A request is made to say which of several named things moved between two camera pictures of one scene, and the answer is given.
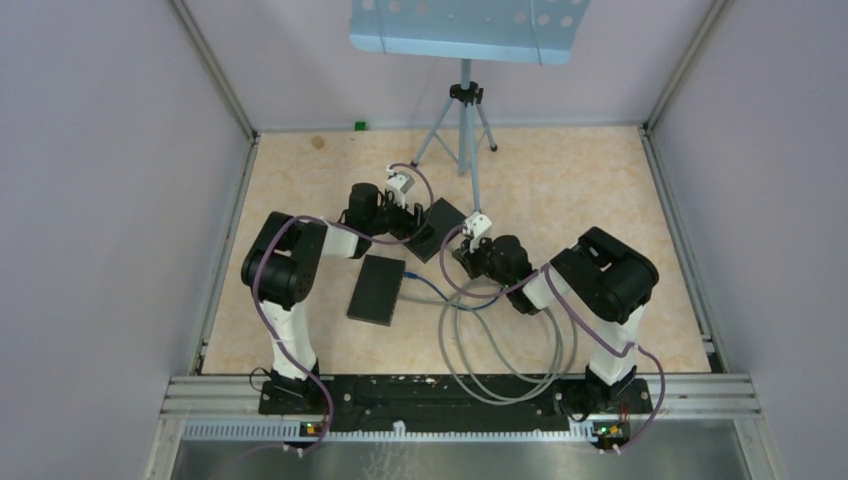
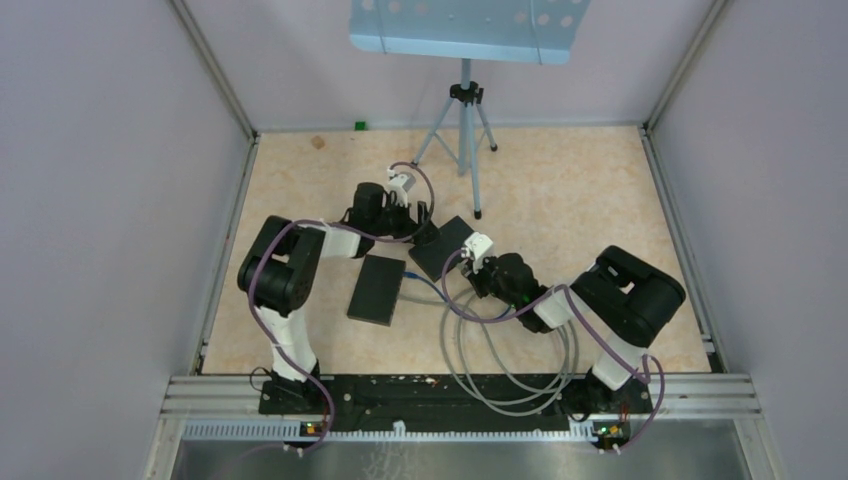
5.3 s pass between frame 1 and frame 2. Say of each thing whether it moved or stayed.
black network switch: moved
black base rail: stayed
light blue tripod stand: stayed
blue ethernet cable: stayed
